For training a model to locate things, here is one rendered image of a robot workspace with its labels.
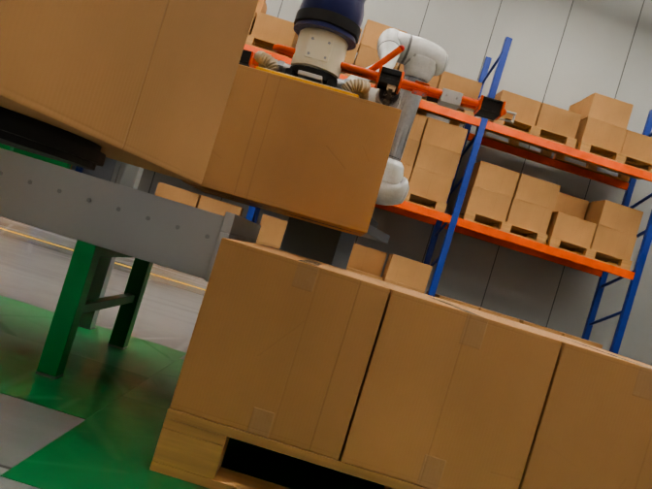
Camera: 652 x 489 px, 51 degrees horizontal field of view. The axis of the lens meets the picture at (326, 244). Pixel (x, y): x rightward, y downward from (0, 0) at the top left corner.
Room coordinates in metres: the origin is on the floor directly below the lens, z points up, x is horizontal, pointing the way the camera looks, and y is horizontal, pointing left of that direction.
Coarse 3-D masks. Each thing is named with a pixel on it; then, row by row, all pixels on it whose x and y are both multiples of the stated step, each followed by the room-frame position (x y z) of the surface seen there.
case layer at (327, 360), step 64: (256, 256) 1.55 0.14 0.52; (256, 320) 1.55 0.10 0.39; (320, 320) 1.55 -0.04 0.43; (384, 320) 1.54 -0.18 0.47; (448, 320) 1.54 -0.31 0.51; (192, 384) 1.55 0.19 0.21; (256, 384) 1.55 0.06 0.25; (320, 384) 1.54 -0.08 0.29; (384, 384) 1.54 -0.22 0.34; (448, 384) 1.54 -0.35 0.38; (512, 384) 1.54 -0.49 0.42; (576, 384) 1.54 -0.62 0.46; (640, 384) 1.53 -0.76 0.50; (320, 448) 1.54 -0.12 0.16; (384, 448) 1.54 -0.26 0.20; (448, 448) 1.54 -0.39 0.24; (512, 448) 1.54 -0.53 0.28; (576, 448) 1.53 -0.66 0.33; (640, 448) 1.53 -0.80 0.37
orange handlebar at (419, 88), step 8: (280, 48) 2.30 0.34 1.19; (288, 48) 2.30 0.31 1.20; (288, 56) 2.35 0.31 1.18; (256, 64) 2.58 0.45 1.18; (344, 64) 2.30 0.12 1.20; (344, 72) 2.34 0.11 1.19; (360, 72) 2.30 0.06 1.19; (368, 72) 2.30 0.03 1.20; (376, 72) 2.30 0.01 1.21; (408, 88) 2.34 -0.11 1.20; (416, 88) 2.30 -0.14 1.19; (424, 88) 2.29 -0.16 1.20; (432, 88) 2.29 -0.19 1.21; (424, 96) 2.35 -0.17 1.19; (432, 96) 2.34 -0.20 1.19; (464, 96) 2.29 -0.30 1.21; (464, 104) 2.33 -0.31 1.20; (472, 104) 2.30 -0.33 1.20; (504, 112) 2.30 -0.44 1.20
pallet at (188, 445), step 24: (168, 408) 1.55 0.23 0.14; (168, 432) 1.55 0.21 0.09; (192, 432) 1.55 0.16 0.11; (216, 432) 1.55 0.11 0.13; (240, 432) 1.54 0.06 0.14; (168, 456) 1.55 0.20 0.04; (192, 456) 1.55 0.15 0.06; (216, 456) 1.55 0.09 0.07; (312, 456) 1.54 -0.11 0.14; (192, 480) 1.55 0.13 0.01; (216, 480) 1.55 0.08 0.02; (240, 480) 1.59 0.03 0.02; (264, 480) 1.64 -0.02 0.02; (384, 480) 1.54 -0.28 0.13
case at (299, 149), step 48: (240, 96) 2.14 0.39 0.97; (288, 96) 2.14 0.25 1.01; (336, 96) 2.14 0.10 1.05; (240, 144) 2.14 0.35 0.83; (288, 144) 2.14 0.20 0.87; (336, 144) 2.14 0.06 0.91; (384, 144) 2.14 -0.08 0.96; (240, 192) 2.14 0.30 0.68; (288, 192) 2.14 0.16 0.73; (336, 192) 2.14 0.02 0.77
